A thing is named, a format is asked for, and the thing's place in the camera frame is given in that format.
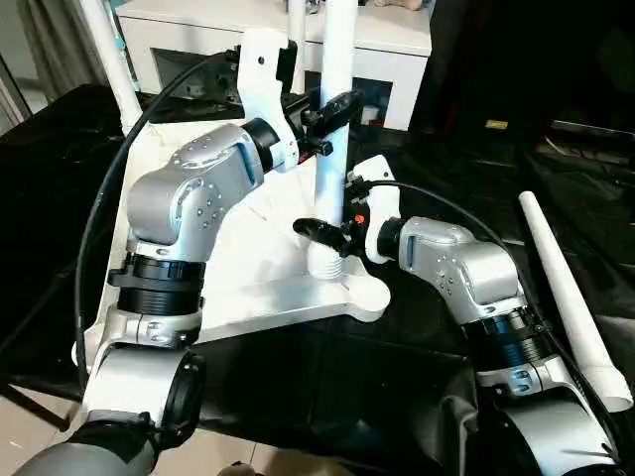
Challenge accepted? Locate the white plastic table leg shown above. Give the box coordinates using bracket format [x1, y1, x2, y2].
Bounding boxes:
[78, 0, 145, 138]
[518, 191, 635, 413]
[289, 0, 309, 95]
[310, 0, 358, 282]

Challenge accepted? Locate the white plastic table top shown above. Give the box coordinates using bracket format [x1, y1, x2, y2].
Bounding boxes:
[71, 118, 393, 378]

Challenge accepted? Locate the black mat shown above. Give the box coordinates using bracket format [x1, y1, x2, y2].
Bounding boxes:
[0, 83, 635, 476]

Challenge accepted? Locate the white sideboard cabinet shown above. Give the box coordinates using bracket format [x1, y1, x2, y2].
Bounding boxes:
[116, 0, 432, 131]

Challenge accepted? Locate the black metal stand bar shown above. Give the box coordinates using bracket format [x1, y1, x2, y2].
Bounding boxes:
[0, 381, 70, 432]

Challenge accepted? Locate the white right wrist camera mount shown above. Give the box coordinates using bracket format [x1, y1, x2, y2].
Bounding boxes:
[348, 154, 402, 264]

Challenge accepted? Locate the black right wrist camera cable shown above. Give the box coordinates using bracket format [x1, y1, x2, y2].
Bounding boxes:
[349, 180, 624, 462]

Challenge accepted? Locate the black metal rail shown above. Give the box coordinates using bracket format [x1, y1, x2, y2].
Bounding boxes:
[550, 118, 635, 139]

